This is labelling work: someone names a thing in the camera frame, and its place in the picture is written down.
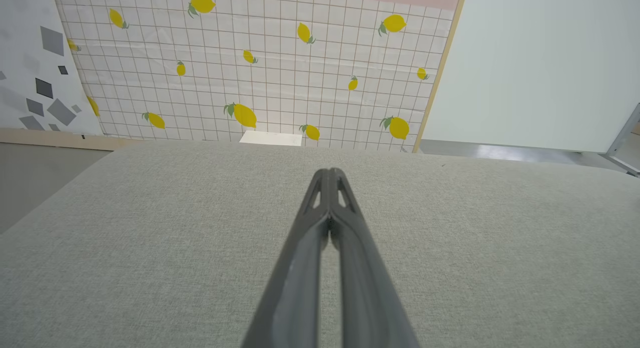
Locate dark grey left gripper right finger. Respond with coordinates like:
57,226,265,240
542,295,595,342
327,167,422,348

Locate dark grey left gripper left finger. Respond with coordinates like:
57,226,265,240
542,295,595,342
240,168,332,348

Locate lemon print grid panel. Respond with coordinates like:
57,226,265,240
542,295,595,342
51,0,463,154

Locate plain white partition board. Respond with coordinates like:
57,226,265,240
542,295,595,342
420,0,640,154

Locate grey geometric print panel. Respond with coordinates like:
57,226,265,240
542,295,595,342
0,0,104,136

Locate white box pedestal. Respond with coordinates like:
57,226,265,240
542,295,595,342
238,130,304,148

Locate grey metal frame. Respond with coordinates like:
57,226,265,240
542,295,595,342
602,102,640,178

